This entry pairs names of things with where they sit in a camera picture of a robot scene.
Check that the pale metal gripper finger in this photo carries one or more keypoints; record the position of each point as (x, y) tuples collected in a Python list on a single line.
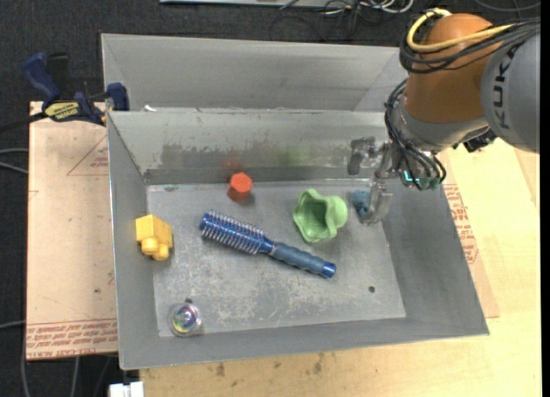
[(380, 201), (360, 149)]

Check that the small blue lump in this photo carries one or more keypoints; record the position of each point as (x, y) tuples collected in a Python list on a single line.
[(361, 203)]

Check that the green wavy-rimmed cup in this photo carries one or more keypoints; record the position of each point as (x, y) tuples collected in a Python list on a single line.
[(319, 215)]

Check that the orange-red hexagonal block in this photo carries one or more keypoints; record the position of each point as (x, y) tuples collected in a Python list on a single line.
[(239, 187)]

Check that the blue hairbrush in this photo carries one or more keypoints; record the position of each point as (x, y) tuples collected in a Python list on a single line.
[(240, 232)]

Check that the grey metal bin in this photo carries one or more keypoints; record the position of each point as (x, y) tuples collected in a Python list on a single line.
[(266, 296)]

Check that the yellow toy block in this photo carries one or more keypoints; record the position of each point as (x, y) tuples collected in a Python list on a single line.
[(153, 235)]

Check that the clear iridescent ball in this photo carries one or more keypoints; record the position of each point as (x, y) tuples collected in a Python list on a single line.
[(185, 320)]

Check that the brown cardboard board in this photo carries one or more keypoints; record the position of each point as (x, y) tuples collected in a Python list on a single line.
[(69, 236)]

